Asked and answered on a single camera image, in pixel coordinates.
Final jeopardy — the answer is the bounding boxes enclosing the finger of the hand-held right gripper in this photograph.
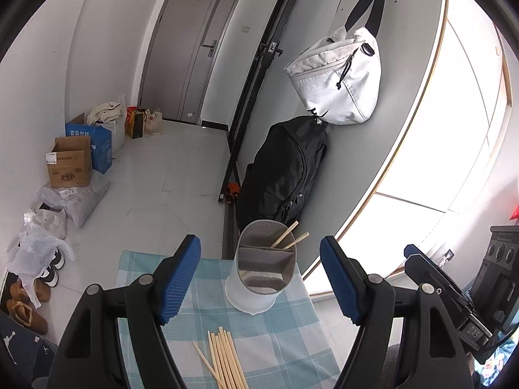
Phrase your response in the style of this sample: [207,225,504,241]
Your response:
[403,244,474,325]

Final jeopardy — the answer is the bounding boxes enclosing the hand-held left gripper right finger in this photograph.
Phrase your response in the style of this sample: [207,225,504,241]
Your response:
[320,235,475,389]

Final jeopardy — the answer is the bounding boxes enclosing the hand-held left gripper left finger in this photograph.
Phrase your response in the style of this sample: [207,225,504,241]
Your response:
[51,234,202,389]

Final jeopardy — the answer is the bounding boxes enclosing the pale wooden chopstick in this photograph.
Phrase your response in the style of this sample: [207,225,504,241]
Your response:
[270,221,299,249]
[283,232,309,250]

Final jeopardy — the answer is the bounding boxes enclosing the grey white utensil holder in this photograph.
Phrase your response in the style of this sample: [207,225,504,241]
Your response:
[224,219,298,315]

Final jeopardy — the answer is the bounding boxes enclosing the pile of wooden chopsticks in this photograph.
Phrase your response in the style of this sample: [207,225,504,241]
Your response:
[192,326,249,389]

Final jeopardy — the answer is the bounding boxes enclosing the blue white checked tablecloth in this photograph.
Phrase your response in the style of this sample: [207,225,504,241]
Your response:
[117,250,343,389]

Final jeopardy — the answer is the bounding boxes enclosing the floral patterned clothing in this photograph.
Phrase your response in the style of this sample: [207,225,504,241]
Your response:
[472,332,517,389]

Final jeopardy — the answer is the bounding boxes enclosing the grey plastic bag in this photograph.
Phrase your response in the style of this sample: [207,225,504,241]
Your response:
[38,178,110,228]

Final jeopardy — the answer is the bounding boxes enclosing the black backpack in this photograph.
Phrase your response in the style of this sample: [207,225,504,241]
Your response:
[236,115,328,233]

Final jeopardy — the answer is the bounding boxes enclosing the white black sneakers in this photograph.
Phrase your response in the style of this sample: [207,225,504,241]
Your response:
[41,251,66,288]

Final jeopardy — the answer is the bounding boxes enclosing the white plastic bag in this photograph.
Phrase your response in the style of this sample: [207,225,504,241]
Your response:
[24,206,67,240]

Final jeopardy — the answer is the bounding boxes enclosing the clear plastic bag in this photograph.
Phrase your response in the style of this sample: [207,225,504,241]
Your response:
[6,223,76,309]

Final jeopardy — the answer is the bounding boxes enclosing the blue cardboard box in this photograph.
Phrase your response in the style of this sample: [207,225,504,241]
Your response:
[66,113,113,175]

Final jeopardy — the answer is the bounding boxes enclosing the brown shoe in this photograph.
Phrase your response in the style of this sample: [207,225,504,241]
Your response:
[6,300,49,335]
[10,279,51,304]

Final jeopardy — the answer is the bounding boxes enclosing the beige bag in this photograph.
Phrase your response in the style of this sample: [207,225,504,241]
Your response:
[145,109,163,136]

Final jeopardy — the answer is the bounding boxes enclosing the brown cardboard box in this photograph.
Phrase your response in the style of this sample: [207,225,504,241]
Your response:
[45,136,93,188]

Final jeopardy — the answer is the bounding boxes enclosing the yellow red paper bag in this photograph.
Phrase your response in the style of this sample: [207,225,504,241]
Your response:
[126,107,147,139]

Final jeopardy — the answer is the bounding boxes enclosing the dark blue printed shoe box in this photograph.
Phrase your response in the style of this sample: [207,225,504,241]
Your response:
[0,312,57,385]

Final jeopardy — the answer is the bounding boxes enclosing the white sling bag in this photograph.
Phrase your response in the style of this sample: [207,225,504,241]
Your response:
[284,0,390,125]

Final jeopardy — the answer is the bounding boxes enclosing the cream cloth bag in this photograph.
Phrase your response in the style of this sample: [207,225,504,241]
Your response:
[87,101,126,127]

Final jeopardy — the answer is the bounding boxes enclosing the grey door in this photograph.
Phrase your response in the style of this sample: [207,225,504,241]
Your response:
[138,0,248,124]

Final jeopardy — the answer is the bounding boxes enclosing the window with wooden frame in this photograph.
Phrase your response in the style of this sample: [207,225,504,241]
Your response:
[302,0,512,297]

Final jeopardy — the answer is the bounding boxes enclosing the black metal door frame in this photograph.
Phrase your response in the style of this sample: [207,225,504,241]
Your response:
[219,0,309,204]

